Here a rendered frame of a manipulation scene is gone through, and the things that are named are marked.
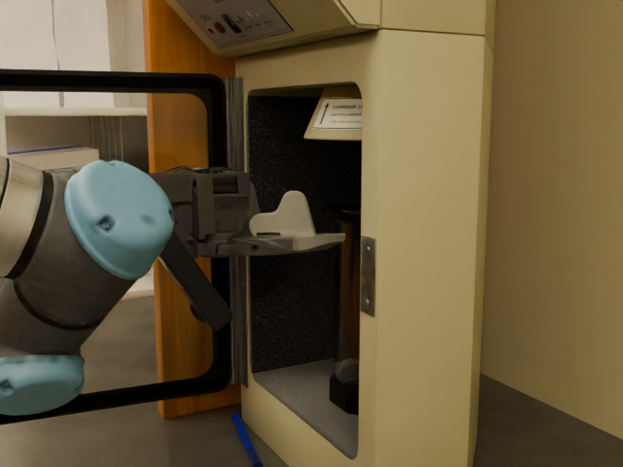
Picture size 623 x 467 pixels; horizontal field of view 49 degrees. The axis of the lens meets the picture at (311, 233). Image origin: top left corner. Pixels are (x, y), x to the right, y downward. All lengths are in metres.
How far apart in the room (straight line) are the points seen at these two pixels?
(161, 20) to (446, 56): 0.40
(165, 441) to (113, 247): 0.50
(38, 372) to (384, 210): 0.30
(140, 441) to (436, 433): 0.39
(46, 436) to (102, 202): 0.56
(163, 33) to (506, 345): 0.68
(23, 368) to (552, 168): 0.75
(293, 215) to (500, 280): 0.53
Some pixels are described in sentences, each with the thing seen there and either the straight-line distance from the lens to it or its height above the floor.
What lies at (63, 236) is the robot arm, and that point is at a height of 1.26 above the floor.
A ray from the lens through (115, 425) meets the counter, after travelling 0.97.
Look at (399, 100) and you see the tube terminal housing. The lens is 0.60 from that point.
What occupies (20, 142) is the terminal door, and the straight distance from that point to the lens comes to 0.82.
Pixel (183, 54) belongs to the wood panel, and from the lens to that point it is 0.90.
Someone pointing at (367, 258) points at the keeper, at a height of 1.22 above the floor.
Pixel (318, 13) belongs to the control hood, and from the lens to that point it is 0.60.
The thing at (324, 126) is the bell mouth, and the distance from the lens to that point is 0.70.
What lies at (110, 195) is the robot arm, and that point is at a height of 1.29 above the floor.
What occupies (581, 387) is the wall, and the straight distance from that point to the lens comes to 1.05.
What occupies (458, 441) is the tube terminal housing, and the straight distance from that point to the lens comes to 0.72.
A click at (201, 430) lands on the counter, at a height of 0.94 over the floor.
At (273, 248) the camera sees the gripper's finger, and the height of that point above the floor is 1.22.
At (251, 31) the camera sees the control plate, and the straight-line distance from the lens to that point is 0.73.
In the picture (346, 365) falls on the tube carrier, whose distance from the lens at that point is 0.77.
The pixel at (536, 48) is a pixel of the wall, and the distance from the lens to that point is 1.06.
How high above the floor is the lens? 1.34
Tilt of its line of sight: 10 degrees down
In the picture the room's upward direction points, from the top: straight up
